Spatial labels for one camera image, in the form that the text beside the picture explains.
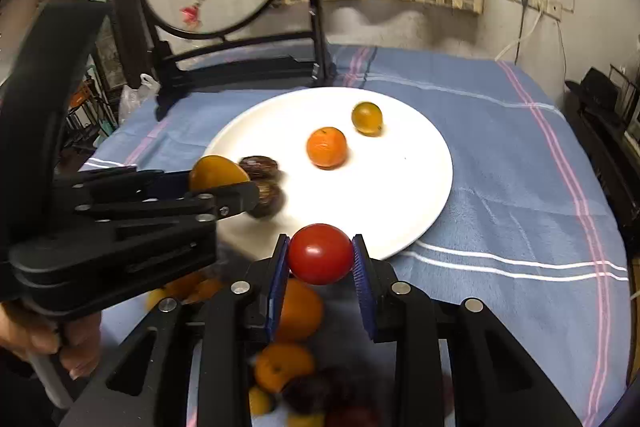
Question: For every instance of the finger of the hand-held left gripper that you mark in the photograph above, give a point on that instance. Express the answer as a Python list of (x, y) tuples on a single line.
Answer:
[(172, 184), (235, 202)]

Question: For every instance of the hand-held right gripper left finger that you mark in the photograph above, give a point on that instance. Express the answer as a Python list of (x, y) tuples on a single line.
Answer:
[(277, 292)]

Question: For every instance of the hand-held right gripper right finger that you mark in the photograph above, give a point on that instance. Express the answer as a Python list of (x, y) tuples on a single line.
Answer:
[(364, 294)]

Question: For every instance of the orange-yellow tomato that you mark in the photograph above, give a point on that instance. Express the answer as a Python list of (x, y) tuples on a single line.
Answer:
[(216, 172)]

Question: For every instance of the red cherry tomato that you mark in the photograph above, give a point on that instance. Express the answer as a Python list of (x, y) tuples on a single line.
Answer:
[(320, 254)]

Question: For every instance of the white plate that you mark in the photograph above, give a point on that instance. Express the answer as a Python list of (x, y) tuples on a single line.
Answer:
[(380, 197)]

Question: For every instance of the person's left hand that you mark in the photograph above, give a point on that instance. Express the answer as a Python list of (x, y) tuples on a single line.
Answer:
[(82, 347)]

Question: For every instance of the orange mandarin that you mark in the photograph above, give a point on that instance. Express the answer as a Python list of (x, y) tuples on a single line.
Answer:
[(300, 309), (285, 364)]

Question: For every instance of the dark brown tomato lower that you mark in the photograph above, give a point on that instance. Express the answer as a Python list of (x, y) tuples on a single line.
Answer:
[(269, 201)]

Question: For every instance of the dark brown tomato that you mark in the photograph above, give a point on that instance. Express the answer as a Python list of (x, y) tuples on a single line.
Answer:
[(259, 167), (269, 201)]

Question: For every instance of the dark brown tomato upper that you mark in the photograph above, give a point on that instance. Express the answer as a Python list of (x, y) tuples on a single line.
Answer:
[(259, 167)]

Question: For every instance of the yellow cherry tomato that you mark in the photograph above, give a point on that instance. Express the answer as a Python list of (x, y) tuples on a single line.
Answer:
[(305, 420), (155, 299), (259, 402)]

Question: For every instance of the dark red plum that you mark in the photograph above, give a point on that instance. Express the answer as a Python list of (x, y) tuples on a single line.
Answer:
[(340, 381), (305, 393), (350, 418)]

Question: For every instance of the white plastic bag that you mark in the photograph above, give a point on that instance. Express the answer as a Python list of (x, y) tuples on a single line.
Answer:
[(132, 99)]

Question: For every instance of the orange tomato on plate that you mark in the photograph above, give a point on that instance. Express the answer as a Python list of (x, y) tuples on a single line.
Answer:
[(326, 148)]

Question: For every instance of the metal shelf rack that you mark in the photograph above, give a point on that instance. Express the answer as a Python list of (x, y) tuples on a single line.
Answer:
[(87, 107)]

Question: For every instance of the yellow-green cherry tomato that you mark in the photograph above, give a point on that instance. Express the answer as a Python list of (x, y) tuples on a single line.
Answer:
[(367, 118)]

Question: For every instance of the blue striped blanket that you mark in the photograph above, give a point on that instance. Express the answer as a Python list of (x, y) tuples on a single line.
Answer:
[(500, 157)]

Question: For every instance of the black monitor and equipment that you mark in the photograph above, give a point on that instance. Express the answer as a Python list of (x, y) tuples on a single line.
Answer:
[(605, 157)]

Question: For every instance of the black hat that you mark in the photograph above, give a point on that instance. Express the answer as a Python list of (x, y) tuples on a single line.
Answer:
[(597, 89)]

